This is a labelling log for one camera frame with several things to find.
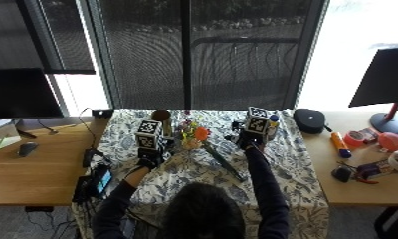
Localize black cable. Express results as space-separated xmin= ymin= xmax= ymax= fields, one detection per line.
xmin=78 ymin=107 xmax=99 ymax=150

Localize orange tube with blue cap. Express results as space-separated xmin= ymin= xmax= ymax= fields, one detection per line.
xmin=330 ymin=131 xmax=354 ymax=159

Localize white marker cube glove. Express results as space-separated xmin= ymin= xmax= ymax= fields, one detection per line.
xmin=135 ymin=119 xmax=167 ymax=151
xmin=244 ymin=106 xmax=270 ymax=137

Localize pink tape roll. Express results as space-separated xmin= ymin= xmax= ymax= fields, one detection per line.
xmin=342 ymin=130 xmax=367 ymax=149

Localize person's left hand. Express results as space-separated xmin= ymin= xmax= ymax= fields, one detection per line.
xmin=136 ymin=137 xmax=179 ymax=170

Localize white marker cube right glove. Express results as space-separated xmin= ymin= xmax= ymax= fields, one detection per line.
xmin=244 ymin=106 xmax=270 ymax=137

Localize black adapter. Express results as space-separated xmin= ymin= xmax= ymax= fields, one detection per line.
xmin=82 ymin=147 xmax=104 ymax=169

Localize black computer monitor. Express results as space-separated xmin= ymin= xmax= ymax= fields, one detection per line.
xmin=0 ymin=67 xmax=66 ymax=140

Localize small black box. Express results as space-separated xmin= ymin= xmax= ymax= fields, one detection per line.
xmin=91 ymin=108 xmax=116 ymax=119

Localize orange ball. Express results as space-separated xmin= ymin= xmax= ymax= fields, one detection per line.
xmin=378 ymin=131 xmax=398 ymax=153

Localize purple packet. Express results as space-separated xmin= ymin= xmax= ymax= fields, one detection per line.
xmin=356 ymin=159 xmax=395 ymax=179

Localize red clear plastic packet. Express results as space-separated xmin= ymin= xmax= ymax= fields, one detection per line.
xmin=358 ymin=127 xmax=382 ymax=143

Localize white paper sheet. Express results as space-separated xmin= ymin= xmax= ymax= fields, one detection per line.
xmin=0 ymin=119 xmax=25 ymax=154

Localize black monitor with red stand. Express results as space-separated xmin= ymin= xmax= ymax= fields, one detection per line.
xmin=348 ymin=46 xmax=398 ymax=141

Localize colourful artificial flower bouquet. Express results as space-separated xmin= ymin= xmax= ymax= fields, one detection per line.
xmin=177 ymin=116 xmax=249 ymax=183

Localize dark mesh window blind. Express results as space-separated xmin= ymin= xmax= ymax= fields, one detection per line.
xmin=82 ymin=0 xmax=329 ymax=111

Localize blue floral tablecloth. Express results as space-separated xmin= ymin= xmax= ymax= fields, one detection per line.
xmin=71 ymin=109 xmax=332 ymax=239

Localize dark computer mouse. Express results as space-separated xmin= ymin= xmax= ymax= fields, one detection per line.
xmin=17 ymin=141 xmax=41 ymax=158

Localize black chair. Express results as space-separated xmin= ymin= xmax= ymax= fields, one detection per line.
xmin=373 ymin=206 xmax=398 ymax=239

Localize red handled pliers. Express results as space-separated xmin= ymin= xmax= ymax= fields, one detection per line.
xmin=354 ymin=175 xmax=381 ymax=185

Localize person's right hand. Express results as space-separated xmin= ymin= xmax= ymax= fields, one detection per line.
xmin=227 ymin=129 xmax=270 ymax=151

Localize black oval zip case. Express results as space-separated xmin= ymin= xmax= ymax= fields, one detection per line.
xmin=292 ymin=108 xmax=333 ymax=135

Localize white marker cube left glove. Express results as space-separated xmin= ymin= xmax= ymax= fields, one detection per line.
xmin=135 ymin=119 xmax=167 ymax=151

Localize smartphone with lit screen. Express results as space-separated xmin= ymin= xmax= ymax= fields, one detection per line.
xmin=92 ymin=164 xmax=116 ymax=197

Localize small black pouch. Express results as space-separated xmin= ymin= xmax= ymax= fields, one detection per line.
xmin=330 ymin=165 xmax=354 ymax=183

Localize bottle with blue cap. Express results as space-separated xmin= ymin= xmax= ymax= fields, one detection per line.
xmin=266 ymin=114 xmax=281 ymax=142

